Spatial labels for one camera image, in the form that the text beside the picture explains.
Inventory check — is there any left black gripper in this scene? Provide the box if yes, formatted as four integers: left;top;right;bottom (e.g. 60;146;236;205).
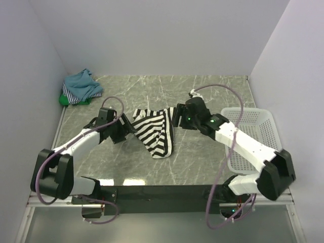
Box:
107;112;137;143

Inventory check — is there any black white striped tank top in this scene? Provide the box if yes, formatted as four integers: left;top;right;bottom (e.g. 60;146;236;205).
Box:
132;107;175;159

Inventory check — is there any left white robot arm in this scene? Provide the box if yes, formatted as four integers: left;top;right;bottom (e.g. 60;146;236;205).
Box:
30;108;136;204

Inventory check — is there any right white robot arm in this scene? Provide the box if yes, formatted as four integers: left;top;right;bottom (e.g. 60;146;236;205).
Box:
172;97;296;203

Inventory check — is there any blue striped folded tank top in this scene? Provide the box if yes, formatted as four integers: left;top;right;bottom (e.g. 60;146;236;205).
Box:
62;84;102;101

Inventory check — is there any teal folded tank top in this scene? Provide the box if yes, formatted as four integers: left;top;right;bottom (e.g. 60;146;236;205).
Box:
64;69;103;101

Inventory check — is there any green folded tank top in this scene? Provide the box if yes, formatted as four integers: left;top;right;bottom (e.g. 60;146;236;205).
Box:
59;94;92;106

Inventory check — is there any white plastic mesh basket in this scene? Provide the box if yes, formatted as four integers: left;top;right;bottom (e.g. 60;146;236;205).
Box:
221;107;282;175

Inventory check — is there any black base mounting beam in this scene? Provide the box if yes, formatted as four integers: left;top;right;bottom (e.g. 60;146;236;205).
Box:
71;184;256;218

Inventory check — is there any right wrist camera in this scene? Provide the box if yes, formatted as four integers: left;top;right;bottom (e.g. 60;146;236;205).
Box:
188;89;204;100

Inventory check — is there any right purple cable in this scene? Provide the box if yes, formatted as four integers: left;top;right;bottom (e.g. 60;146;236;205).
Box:
189;84;256;230

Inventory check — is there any aluminium rail frame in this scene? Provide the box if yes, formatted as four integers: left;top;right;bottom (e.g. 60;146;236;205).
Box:
16;107;306;242

